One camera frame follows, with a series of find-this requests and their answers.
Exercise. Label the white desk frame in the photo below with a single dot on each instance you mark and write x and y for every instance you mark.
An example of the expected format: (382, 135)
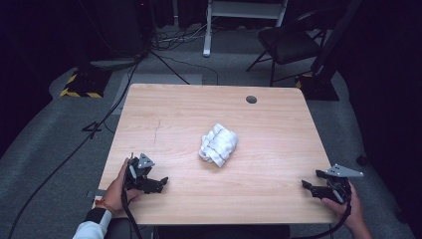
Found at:
(239, 10)

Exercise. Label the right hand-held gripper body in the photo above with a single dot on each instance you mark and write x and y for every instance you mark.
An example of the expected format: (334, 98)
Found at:
(340, 186)

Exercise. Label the black computer tower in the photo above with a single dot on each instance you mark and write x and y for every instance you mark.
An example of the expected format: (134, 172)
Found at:
(122, 26)

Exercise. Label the person's left hand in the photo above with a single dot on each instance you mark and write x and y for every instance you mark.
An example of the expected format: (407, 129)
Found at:
(115, 195)

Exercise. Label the person's right hand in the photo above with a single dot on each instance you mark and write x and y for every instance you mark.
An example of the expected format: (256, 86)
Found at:
(353, 212)

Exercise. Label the black yellow striped base plate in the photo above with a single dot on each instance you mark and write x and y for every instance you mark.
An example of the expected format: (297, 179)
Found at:
(84, 84)
(318, 88)

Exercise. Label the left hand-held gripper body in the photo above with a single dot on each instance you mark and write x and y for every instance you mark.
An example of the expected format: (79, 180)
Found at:
(139, 174)

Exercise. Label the grey tape strip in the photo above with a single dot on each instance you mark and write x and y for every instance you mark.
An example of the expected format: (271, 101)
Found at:
(94, 193)

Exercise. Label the black folding chair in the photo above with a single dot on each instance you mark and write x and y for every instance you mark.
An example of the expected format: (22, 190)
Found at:
(288, 43)

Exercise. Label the black round table grommet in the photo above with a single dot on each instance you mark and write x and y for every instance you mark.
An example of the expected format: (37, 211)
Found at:
(251, 99)

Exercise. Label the black slanted stand post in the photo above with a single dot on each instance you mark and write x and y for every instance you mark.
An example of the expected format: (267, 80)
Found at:
(335, 36)

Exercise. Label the white towel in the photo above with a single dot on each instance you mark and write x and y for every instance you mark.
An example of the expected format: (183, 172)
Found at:
(219, 144)

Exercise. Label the person's dark clothing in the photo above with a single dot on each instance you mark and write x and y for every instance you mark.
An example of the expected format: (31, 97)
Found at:
(222, 232)

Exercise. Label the black caster wheel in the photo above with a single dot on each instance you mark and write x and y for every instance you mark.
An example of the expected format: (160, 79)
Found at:
(362, 160)

